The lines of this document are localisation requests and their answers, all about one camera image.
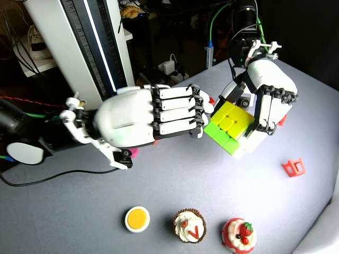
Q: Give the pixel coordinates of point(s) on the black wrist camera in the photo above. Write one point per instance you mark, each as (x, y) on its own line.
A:
(243, 102)
(124, 157)

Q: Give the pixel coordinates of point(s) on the white robot body column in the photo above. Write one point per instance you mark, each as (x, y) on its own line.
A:
(66, 53)

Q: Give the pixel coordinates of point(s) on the red plastic frame toy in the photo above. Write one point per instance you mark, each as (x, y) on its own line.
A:
(293, 167)

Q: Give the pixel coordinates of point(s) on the white power adapter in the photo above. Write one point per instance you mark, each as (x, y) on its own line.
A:
(167, 66)

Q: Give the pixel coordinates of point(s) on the white shoe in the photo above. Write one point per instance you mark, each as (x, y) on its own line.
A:
(37, 45)

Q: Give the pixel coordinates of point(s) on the yellow button on white disc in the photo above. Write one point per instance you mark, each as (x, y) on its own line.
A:
(137, 219)

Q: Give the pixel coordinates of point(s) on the Rubik's cube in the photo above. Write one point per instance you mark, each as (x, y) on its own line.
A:
(230, 119)

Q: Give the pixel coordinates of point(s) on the pink round toy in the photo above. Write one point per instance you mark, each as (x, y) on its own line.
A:
(135, 153)

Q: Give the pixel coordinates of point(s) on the grey metal post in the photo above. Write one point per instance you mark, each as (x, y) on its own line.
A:
(209, 56)

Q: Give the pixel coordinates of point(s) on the toy strawberry cream cake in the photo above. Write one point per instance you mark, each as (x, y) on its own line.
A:
(239, 235)

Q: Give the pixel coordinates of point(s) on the white rounded panel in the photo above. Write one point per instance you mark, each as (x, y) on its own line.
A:
(320, 232)

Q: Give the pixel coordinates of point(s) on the grey table cloth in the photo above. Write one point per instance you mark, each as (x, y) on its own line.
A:
(79, 211)

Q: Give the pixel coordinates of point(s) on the white power strip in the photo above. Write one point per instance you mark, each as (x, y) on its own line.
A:
(179, 76)

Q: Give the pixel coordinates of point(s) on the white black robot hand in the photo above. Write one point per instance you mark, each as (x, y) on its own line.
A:
(127, 116)
(272, 76)

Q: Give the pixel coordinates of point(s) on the small red plastic piece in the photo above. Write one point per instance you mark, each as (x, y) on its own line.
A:
(212, 100)
(283, 120)

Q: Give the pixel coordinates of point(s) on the toy cupcake brown case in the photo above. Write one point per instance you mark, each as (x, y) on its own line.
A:
(189, 225)

